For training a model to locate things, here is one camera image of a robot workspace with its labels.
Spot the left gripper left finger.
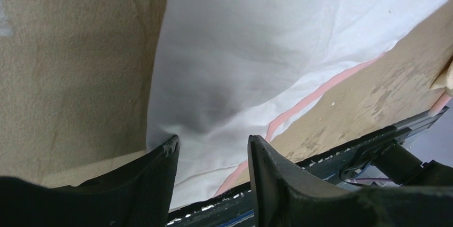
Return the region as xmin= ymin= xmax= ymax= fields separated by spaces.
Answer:
xmin=1 ymin=136 xmax=180 ymax=226

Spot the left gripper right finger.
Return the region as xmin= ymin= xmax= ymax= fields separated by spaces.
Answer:
xmin=247 ymin=135 xmax=452 ymax=226

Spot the white underwear pink trim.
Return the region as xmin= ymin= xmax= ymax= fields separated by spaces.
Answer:
xmin=146 ymin=0 xmax=448 ymax=209

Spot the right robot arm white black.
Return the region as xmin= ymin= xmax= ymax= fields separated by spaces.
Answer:
xmin=372 ymin=144 xmax=452 ymax=187

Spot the cream beige underwear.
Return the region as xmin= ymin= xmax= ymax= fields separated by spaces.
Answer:
xmin=430 ymin=62 xmax=453 ymax=97

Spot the pink yellow marker pen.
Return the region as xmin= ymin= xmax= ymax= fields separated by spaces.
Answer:
xmin=428 ymin=93 xmax=452 ymax=117

